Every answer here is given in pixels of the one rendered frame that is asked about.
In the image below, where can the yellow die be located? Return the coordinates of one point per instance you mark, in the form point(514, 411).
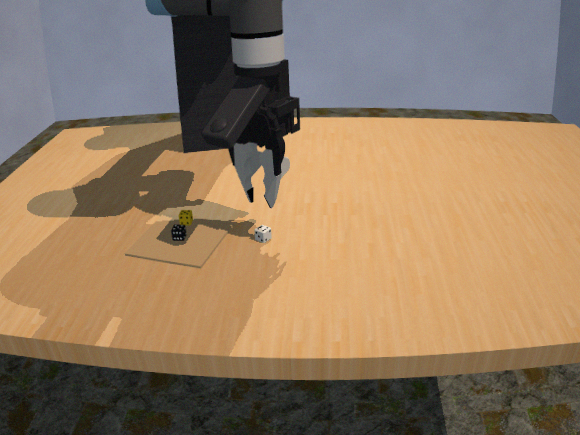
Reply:
point(185, 217)

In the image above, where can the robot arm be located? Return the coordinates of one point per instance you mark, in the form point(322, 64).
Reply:
point(248, 19)

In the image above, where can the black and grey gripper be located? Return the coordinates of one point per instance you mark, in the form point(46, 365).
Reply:
point(273, 120)

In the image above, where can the tan square mat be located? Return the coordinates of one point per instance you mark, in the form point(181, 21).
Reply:
point(203, 237)

